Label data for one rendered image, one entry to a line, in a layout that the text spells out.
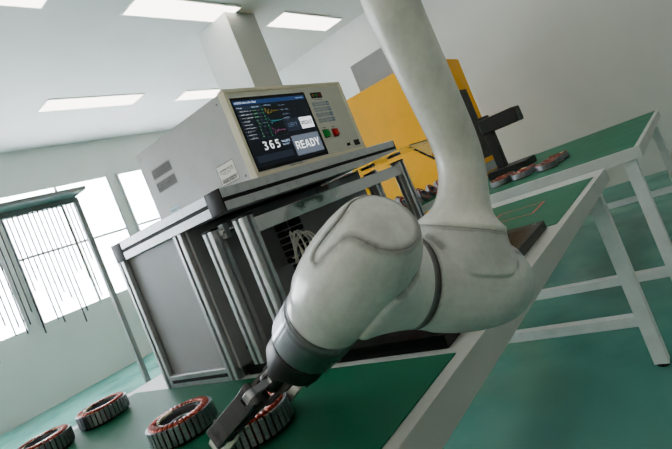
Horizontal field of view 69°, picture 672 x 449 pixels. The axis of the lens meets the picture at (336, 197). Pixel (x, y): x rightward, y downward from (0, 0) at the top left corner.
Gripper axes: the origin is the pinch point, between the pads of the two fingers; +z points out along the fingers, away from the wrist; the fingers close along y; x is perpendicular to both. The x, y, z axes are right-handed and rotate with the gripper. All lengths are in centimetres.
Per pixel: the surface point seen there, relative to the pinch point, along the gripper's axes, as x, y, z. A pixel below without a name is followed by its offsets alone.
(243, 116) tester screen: 50, 33, -10
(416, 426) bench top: -14.9, 3.6, -20.9
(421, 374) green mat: -11.6, 14.2, -16.1
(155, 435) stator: 9.5, -6.9, 14.3
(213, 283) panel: 29.0, 18.0, 14.4
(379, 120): 180, 369, 146
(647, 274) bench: -51, 202, 29
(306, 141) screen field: 44, 50, -5
